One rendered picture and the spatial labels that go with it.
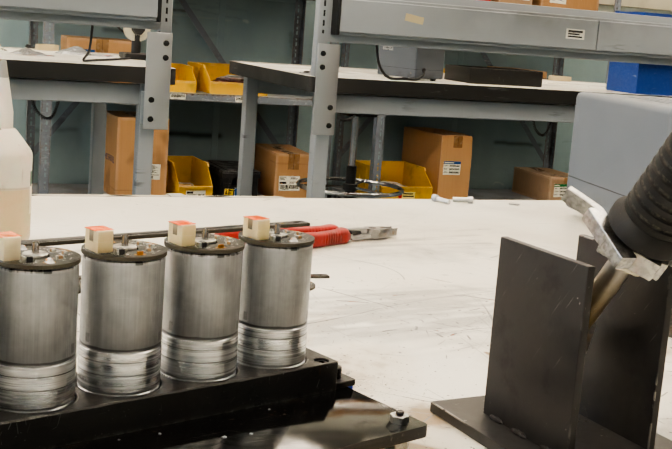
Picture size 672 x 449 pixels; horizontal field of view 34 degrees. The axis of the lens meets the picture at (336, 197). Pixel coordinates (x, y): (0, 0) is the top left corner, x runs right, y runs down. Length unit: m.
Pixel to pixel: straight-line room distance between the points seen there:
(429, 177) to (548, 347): 4.65
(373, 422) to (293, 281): 0.05
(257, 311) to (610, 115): 0.49
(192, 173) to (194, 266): 4.42
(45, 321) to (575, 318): 0.16
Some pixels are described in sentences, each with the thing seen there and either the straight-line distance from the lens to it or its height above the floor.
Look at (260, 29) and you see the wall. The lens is 4.97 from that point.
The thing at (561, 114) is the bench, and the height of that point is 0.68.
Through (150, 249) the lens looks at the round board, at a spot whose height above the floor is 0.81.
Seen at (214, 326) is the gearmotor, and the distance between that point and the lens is 0.34.
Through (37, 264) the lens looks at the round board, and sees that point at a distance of 0.30.
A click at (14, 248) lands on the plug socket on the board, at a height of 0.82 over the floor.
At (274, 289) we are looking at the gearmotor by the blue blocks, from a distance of 0.35.
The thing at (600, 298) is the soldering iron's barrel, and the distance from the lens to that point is 0.36.
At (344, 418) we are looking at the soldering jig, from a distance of 0.35.
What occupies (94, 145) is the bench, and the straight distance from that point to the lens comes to 3.32.
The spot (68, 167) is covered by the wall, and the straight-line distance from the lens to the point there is 4.82.
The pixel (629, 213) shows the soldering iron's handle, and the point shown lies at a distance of 0.33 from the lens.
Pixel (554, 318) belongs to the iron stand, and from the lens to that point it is 0.35.
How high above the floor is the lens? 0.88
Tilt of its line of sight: 9 degrees down
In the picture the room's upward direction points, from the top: 4 degrees clockwise
